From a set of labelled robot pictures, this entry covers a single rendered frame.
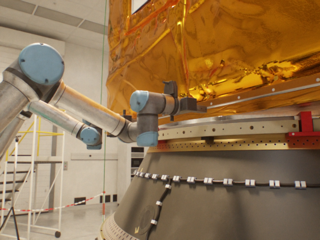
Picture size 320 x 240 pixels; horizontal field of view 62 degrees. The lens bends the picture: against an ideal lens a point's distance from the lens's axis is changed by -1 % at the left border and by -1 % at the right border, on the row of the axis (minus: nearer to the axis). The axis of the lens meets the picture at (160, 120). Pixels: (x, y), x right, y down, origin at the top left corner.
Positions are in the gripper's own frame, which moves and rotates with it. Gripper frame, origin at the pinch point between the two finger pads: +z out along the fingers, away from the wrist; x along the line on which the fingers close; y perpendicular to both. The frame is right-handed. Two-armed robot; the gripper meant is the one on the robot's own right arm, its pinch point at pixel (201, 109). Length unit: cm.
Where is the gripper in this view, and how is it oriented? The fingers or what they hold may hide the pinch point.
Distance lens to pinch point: 111.4
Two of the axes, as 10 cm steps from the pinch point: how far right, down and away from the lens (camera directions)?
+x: 5.7, -1.1, -8.1
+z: 8.2, 0.8, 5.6
